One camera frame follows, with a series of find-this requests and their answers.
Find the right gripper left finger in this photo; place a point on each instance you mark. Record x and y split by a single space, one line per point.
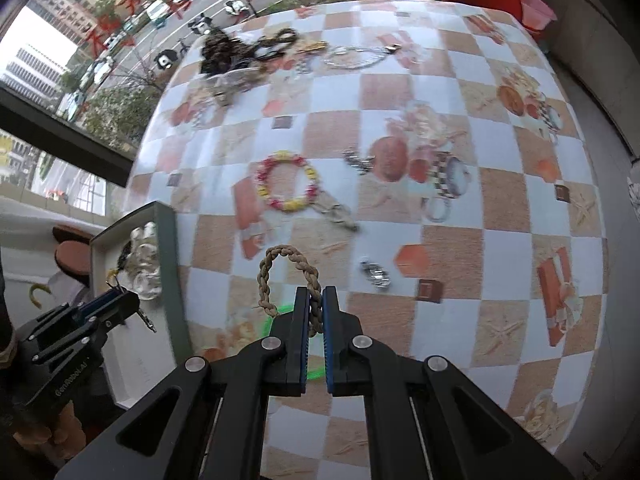
205 420

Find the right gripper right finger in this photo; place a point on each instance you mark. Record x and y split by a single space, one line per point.
425 419

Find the rhinestone letter hair clip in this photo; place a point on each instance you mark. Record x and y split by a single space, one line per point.
145 319

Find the black flower hair clip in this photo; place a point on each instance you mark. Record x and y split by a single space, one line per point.
123 258

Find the yellow plastic hook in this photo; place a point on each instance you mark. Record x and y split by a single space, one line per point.
32 294

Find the green plastic bangle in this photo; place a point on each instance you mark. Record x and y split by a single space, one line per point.
315 366

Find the pink sole slipper rear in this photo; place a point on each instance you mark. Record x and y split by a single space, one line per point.
63 233

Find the white polka dot scrunchie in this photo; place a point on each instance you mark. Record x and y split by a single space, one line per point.
142 262

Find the grey shallow tray box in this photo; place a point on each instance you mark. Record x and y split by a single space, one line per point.
135 359

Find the beige rabbit hair clip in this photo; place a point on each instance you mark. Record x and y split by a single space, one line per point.
337 213

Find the checkered tablecloth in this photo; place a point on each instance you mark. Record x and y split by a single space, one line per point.
445 131

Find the clear large hair claw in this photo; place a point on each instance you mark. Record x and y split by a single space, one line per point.
223 88

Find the gold bow hair clip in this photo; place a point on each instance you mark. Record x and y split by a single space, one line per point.
312 47

